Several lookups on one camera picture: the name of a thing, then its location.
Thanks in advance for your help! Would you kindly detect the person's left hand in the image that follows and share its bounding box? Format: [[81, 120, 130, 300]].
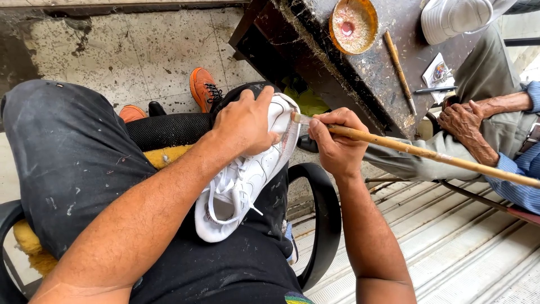
[[212, 86, 281, 157]]

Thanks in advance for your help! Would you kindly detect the person's right hand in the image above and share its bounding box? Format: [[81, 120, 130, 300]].
[[307, 107, 373, 179]]

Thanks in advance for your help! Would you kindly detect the white laced sneaker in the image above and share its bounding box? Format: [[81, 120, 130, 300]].
[[194, 92, 303, 244]]

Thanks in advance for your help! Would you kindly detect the long wooden glue brush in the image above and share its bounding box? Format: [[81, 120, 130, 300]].
[[291, 111, 540, 189]]

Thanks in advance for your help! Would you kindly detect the orange sneaker with black laces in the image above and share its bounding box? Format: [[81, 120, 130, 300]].
[[189, 67, 224, 114], [118, 104, 149, 124]]

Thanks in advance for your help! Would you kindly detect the yellow-green bag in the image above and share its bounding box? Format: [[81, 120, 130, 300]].
[[281, 75, 331, 117]]

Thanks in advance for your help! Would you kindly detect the black stained work table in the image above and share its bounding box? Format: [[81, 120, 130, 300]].
[[228, 0, 487, 141]]

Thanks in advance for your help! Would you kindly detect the black plastic chair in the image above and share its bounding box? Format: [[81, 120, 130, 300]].
[[0, 162, 343, 304]]

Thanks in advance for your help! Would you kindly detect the short wooden glue brush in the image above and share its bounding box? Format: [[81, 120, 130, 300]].
[[382, 30, 418, 116]]

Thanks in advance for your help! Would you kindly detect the black pen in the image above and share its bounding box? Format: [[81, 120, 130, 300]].
[[414, 86, 459, 95]]

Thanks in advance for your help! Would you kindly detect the white card with keyring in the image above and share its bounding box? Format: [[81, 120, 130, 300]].
[[422, 52, 456, 104]]

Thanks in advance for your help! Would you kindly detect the orange glue bowl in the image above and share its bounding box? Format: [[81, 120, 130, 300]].
[[328, 0, 379, 56]]

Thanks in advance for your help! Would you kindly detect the white sneaker without laces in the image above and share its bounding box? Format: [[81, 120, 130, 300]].
[[420, 0, 518, 46]]

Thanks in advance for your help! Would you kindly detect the yellow foam cushion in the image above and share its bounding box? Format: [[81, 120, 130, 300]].
[[12, 144, 195, 278]]

